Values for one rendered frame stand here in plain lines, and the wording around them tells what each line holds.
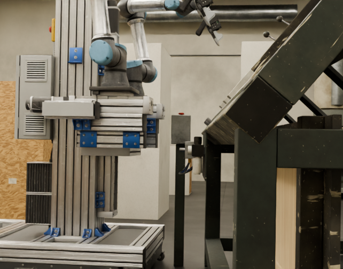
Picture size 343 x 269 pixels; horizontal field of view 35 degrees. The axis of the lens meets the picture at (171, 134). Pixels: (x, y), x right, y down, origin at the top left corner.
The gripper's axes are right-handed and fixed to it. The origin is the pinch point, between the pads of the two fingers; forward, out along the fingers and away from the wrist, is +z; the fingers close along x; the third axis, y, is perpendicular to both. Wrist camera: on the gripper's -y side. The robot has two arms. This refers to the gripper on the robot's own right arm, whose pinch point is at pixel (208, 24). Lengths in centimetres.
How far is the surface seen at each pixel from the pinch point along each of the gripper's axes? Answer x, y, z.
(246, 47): 423, 45, -40
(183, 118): 68, -36, 30
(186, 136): 68, -40, 41
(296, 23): -62, 26, 27
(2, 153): 168, -192, -18
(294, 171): -88, 0, 72
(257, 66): -64, 7, 35
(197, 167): 8, -36, 60
